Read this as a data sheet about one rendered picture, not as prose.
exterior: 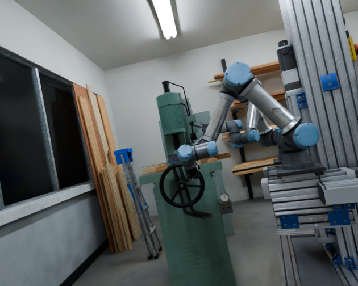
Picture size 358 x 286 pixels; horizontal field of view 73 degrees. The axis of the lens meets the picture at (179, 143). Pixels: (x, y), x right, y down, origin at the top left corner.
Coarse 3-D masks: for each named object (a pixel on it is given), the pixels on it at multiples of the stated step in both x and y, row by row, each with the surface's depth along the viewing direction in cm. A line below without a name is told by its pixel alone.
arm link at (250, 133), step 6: (252, 108) 159; (252, 114) 157; (258, 114) 158; (252, 120) 156; (246, 126) 157; (252, 126) 155; (246, 132) 155; (252, 132) 151; (258, 132) 153; (240, 138) 158; (246, 138) 154; (252, 138) 151; (258, 138) 152
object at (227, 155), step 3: (225, 153) 185; (228, 153) 185; (216, 156) 185; (219, 156) 185; (222, 156) 185; (225, 156) 185; (228, 156) 185; (201, 159) 186; (204, 159) 185; (207, 159) 185; (201, 162) 186; (156, 168) 187; (156, 171) 187
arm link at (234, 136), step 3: (234, 132) 164; (237, 132) 164; (231, 135) 165; (234, 135) 164; (237, 135) 162; (231, 138) 165; (234, 138) 163; (237, 138) 161; (231, 141) 166; (234, 141) 164; (237, 141) 162; (240, 141) 159; (231, 144) 166; (234, 144) 164; (237, 144) 163; (240, 144) 163; (234, 147) 164; (237, 147) 164; (240, 147) 164
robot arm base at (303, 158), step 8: (288, 152) 125; (296, 152) 123; (304, 152) 123; (288, 160) 126; (296, 160) 122; (304, 160) 121; (312, 160) 124; (288, 168) 124; (296, 168) 122; (304, 168) 120
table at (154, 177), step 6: (204, 162) 185; (216, 162) 170; (204, 168) 170; (210, 168) 170; (216, 168) 170; (222, 168) 170; (144, 174) 185; (150, 174) 174; (156, 174) 172; (168, 174) 171; (144, 180) 172; (150, 180) 172; (156, 180) 171; (168, 180) 162
